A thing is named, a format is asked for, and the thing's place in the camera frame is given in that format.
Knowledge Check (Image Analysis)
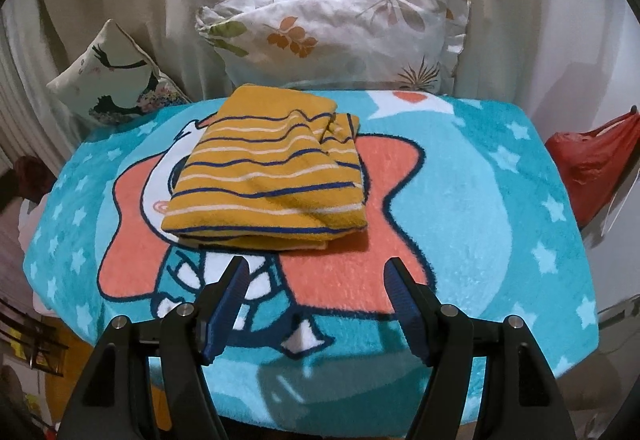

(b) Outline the white leaf print pillow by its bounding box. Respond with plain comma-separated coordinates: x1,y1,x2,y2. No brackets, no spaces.
195,0,473,95

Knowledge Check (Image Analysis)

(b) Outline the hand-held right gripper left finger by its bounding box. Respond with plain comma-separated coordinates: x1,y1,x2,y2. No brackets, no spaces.
57,256,251,440

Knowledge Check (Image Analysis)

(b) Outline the dark red cloth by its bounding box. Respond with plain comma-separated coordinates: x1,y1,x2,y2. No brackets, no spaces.
12,156,57,203

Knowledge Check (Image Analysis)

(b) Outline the white bird print pillow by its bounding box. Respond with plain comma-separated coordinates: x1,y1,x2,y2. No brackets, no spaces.
46,18,193,129

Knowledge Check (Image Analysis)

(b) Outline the red plastic bag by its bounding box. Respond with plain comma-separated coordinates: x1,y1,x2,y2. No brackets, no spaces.
544,106,640,231

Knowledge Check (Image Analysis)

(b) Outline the blue printed blanket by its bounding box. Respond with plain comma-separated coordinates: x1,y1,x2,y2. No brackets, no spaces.
22,88,601,426

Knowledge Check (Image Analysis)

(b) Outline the black metal rack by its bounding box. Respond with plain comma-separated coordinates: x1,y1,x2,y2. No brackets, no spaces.
0,296,70,379

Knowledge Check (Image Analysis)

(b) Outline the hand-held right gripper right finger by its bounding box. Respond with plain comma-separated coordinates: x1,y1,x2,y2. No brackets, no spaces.
383,257,576,440

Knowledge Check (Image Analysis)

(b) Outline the yellow striped sweater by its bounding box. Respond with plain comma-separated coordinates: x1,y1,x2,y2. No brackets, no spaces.
161,84,370,251

